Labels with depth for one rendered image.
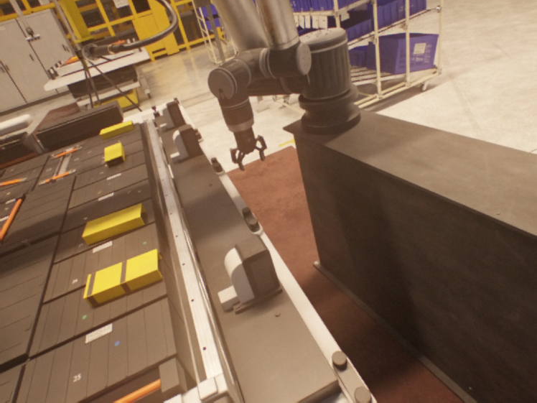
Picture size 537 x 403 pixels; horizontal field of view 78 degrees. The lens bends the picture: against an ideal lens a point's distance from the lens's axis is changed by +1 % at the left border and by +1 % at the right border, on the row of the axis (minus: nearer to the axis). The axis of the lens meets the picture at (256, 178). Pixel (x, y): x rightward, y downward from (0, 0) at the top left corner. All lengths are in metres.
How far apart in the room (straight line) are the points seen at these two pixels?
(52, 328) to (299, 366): 0.51
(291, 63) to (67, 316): 0.93
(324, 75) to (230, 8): 0.41
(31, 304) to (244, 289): 0.49
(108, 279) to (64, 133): 1.31
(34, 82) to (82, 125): 8.81
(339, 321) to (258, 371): 1.11
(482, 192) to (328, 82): 0.63
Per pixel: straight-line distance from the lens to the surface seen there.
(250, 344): 0.77
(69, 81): 6.30
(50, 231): 1.20
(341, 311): 1.84
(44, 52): 10.62
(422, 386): 1.68
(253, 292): 0.81
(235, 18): 1.32
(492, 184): 1.06
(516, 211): 0.98
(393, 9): 3.79
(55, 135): 2.04
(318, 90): 1.32
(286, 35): 1.15
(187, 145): 1.54
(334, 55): 1.30
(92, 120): 1.99
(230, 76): 1.12
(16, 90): 10.93
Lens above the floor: 1.51
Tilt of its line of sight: 31 degrees down
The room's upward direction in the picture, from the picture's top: 16 degrees counter-clockwise
